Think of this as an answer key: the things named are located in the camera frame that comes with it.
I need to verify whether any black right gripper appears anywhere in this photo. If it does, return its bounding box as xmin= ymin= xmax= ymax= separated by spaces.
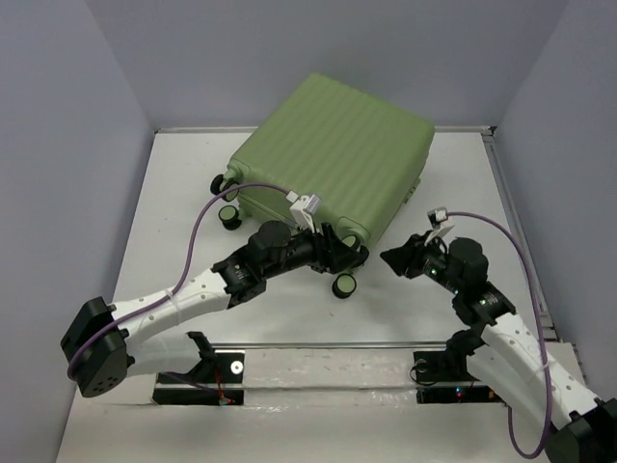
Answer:
xmin=377 ymin=229 xmax=464 ymax=295

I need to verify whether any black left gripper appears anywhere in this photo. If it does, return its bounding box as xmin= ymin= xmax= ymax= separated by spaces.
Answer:
xmin=262 ymin=219 xmax=362 ymax=280

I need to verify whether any green hard-shell suitcase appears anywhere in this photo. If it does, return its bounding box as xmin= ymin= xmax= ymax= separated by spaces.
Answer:
xmin=209 ymin=71 xmax=435 ymax=301

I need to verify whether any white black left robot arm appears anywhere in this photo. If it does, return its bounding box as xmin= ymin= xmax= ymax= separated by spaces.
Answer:
xmin=60 ymin=221 xmax=369 ymax=398

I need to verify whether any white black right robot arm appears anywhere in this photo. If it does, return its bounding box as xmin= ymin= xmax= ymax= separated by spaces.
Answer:
xmin=381 ymin=234 xmax=616 ymax=462

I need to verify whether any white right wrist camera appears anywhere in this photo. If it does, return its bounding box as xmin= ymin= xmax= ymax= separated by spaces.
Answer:
xmin=425 ymin=207 xmax=455 ymax=245

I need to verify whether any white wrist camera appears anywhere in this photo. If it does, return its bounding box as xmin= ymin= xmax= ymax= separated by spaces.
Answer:
xmin=425 ymin=207 xmax=455 ymax=245
xmin=285 ymin=191 xmax=321 ymax=232

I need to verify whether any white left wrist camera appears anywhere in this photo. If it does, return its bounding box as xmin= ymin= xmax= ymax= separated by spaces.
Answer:
xmin=285 ymin=191 xmax=321 ymax=232

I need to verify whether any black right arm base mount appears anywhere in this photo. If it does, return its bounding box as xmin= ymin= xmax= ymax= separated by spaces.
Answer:
xmin=409 ymin=329 xmax=502 ymax=405

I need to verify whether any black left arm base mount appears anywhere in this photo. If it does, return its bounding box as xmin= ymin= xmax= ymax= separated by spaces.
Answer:
xmin=151 ymin=332 xmax=245 ymax=406

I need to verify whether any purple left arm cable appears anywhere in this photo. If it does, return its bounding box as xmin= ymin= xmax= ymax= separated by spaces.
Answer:
xmin=66 ymin=181 xmax=290 ymax=382

